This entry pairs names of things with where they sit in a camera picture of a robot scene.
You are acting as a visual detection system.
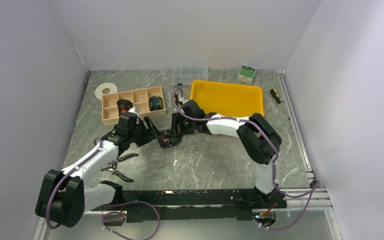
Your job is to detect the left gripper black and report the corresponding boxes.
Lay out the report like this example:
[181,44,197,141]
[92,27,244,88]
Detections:
[128,115,162,148]

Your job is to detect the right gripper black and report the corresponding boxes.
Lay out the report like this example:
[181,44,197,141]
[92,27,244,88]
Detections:
[169,112,196,137]

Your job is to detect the navy floral necktie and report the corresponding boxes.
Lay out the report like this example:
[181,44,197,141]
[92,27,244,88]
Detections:
[156,129,182,149]

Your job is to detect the wooden compartment organizer box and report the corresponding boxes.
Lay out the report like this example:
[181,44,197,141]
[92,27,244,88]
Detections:
[101,86,167,126]

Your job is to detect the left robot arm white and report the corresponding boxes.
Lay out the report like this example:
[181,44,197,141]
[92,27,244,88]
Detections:
[35,112,153,230]

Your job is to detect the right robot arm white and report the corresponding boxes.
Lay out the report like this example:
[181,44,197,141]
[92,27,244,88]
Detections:
[144,100,282,208]

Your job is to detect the white tape roll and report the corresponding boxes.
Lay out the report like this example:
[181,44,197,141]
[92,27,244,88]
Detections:
[94,82,118,100]

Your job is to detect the blue rolled tie yellow flowers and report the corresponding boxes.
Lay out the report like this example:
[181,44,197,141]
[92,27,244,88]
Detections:
[148,95,165,112]

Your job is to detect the dark rolled tie orange pattern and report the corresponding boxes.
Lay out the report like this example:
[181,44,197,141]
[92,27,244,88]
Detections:
[116,99,133,115]

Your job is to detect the clear plastic parts box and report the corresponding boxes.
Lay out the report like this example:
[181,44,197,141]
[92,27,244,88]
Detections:
[172,65,209,86]

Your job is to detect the small black curved piece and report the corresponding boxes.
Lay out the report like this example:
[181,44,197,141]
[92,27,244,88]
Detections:
[100,153,139,183]

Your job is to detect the yellow plastic tray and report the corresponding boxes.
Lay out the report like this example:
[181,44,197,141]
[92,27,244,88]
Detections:
[183,80,265,119]

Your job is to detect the green white small box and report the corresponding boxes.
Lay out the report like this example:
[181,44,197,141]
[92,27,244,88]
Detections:
[237,64,257,85]

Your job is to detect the black yellow screwdriver right side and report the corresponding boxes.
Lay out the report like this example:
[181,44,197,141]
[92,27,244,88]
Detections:
[270,88,291,120]

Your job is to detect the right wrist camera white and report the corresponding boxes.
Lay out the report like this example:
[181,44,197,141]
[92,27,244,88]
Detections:
[177,96,189,106]

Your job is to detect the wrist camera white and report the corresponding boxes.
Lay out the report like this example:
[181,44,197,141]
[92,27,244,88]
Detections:
[177,96,189,106]
[120,105,141,116]

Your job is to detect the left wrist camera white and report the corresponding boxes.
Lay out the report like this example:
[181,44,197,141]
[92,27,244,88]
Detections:
[120,105,141,116]

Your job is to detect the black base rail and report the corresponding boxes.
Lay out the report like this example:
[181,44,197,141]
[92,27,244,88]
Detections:
[89,188,289,224]

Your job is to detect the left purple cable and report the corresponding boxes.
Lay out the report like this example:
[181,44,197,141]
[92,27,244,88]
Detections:
[45,137,161,240]

